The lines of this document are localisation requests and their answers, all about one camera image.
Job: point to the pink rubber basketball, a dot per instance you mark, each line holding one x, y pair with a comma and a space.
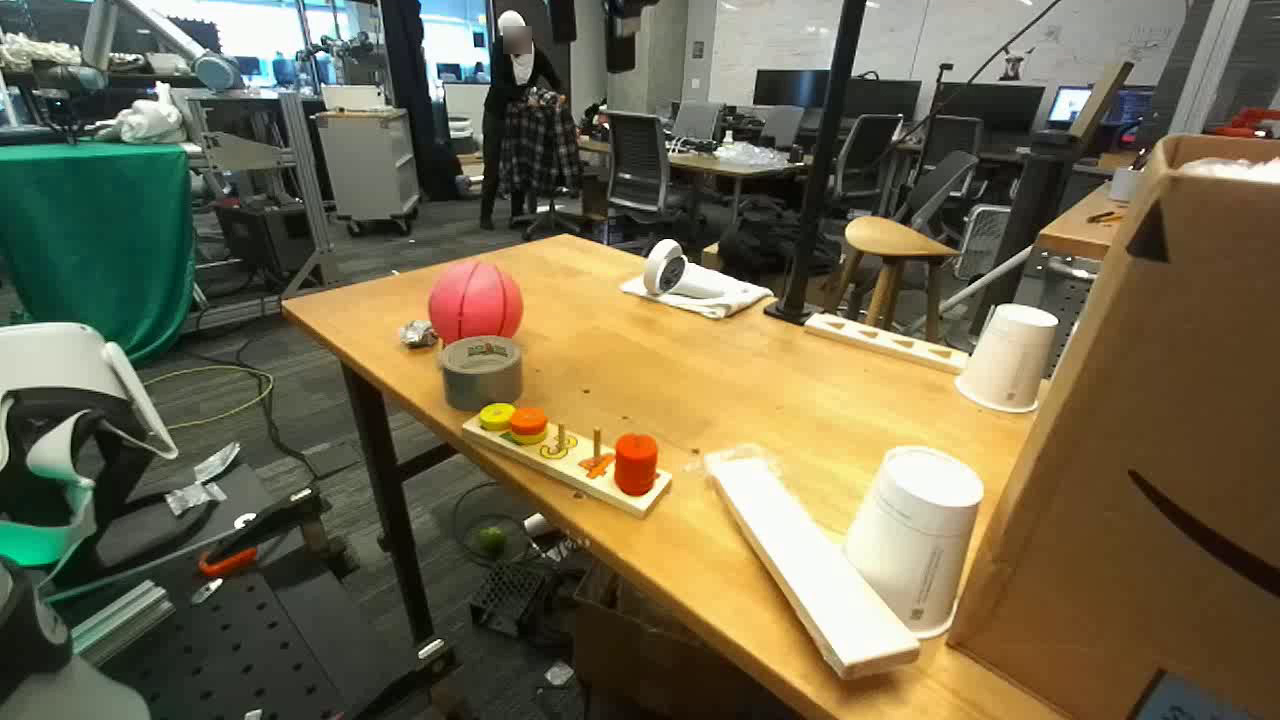
474, 302

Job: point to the white folded cloth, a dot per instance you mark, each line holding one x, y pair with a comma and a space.
711, 294

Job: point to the white VR controller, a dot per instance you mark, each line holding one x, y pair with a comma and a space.
660, 267

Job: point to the red stacking cylinder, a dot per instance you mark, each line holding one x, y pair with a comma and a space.
637, 465

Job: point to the crumpled silver foil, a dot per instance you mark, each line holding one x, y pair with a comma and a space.
418, 333

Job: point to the wooden strip with holes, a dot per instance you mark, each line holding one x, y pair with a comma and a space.
886, 342

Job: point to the white flat board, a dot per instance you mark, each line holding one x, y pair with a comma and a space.
807, 563

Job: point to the black vertical pole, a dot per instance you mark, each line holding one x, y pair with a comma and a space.
824, 161

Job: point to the person in dark clothes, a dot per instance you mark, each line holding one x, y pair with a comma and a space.
524, 114

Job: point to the round wooden stool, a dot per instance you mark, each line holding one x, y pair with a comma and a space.
891, 242

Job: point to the white paper cup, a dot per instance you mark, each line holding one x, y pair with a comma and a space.
914, 533
1009, 359

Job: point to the white rolling cart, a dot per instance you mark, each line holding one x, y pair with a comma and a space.
366, 161

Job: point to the cardboard shipping box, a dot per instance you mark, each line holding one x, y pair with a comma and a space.
1163, 441

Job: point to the green table cloth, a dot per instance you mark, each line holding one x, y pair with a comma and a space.
98, 242

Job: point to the grey duct tape roll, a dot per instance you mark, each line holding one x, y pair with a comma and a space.
481, 381

